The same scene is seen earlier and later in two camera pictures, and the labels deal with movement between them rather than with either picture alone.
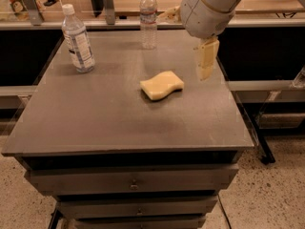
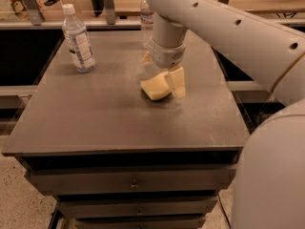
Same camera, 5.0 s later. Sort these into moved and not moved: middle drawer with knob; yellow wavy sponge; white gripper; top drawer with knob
Moved: white gripper
Not moved: top drawer with knob; middle drawer with knob; yellow wavy sponge
